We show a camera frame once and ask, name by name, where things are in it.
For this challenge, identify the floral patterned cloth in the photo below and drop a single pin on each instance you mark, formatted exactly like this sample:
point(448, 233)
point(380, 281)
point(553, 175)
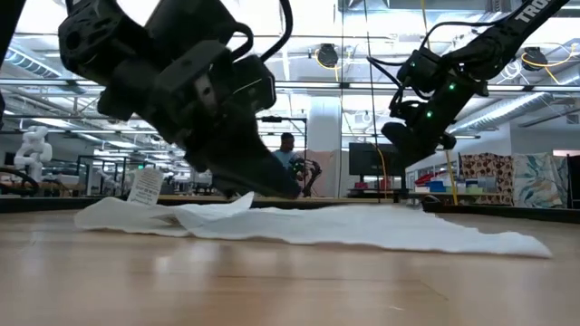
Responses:
point(487, 172)

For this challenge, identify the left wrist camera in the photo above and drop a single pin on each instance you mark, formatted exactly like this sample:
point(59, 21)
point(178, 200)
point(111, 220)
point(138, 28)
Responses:
point(256, 86)

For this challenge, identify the small black robot arm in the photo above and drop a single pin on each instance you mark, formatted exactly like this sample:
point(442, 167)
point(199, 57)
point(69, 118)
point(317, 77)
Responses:
point(310, 174)

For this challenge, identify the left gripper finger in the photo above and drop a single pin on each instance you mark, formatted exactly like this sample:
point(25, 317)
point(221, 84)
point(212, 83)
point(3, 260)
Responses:
point(222, 167)
point(281, 181)

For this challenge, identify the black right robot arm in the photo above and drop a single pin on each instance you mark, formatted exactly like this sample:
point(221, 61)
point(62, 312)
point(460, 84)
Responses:
point(512, 27)

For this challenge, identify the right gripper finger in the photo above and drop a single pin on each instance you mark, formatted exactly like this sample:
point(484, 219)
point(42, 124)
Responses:
point(441, 142)
point(408, 145)

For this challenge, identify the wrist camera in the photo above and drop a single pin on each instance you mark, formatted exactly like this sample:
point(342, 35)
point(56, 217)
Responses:
point(256, 86)
point(421, 68)

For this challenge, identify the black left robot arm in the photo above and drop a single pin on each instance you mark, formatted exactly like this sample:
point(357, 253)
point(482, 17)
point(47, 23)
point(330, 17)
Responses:
point(104, 31)

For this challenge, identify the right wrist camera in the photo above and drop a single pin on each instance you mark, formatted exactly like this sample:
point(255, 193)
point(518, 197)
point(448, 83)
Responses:
point(421, 68)

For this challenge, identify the leaf patterned cloth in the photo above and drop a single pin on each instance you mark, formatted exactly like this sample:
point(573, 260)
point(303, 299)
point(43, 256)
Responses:
point(539, 181)

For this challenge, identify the pink curtain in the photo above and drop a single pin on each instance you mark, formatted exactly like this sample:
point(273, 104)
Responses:
point(330, 172)

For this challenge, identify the black frame enclosure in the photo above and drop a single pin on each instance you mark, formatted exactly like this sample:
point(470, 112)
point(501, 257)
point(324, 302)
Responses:
point(104, 156)

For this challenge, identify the black stand frame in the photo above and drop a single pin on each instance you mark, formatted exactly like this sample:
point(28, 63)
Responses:
point(272, 119)

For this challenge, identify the white cloth napkin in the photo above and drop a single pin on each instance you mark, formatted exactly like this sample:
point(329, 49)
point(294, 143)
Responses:
point(317, 226)

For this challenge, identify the black table frame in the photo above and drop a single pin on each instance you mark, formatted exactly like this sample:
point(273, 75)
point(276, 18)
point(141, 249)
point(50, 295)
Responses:
point(498, 213)

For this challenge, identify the black monitor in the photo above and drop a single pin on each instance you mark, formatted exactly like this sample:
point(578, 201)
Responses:
point(369, 158)

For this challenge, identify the blue storage bin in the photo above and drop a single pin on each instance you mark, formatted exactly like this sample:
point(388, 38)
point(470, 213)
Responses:
point(437, 186)

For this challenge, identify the white column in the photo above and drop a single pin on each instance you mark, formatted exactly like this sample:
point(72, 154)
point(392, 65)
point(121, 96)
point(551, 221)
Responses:
point(324, 122)

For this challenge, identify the white printed care label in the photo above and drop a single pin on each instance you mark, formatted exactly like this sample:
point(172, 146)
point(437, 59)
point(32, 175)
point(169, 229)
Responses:
point(145, 186)

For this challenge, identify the silver air duct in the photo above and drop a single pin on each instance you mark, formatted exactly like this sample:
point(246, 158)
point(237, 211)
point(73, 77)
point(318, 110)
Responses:
point(498, 111)

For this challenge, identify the person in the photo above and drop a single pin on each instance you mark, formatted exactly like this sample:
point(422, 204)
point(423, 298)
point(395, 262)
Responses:
point(286, 151)

